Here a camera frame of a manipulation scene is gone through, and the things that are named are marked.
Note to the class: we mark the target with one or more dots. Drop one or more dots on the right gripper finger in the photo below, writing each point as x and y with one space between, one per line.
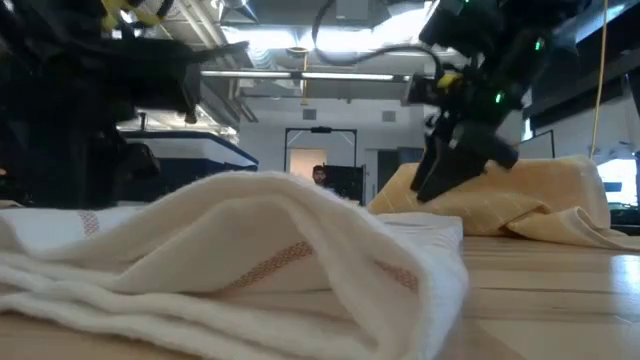
497 150
445 170

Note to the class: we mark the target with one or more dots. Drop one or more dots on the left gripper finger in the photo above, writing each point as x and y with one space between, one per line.
215 50

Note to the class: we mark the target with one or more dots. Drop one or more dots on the orange towel with white grid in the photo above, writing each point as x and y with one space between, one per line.
550 190

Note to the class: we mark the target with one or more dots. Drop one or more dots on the white towel with red stripes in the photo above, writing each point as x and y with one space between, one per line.
250 225

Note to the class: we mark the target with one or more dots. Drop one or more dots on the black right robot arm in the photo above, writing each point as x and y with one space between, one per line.
500 25

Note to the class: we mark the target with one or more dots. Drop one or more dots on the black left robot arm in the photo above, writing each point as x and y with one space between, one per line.
50 150

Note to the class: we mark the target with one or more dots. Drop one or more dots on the black computer monitor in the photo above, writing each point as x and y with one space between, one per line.
347 182

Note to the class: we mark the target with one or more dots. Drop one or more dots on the navy fabric storage bin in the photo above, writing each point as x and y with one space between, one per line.
200 172

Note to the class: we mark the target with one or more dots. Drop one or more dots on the person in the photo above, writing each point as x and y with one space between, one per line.
319 175

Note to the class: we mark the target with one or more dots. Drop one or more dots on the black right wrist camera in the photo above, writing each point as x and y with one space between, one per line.
424 91

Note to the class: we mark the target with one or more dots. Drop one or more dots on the grey wall vent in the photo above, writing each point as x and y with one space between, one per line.
389 116
309 114

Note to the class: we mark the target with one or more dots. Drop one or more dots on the black metal gantry frame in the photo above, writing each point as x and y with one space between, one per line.
320 129

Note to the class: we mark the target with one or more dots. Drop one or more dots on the linear ceiling light rail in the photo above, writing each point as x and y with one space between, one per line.
345 76

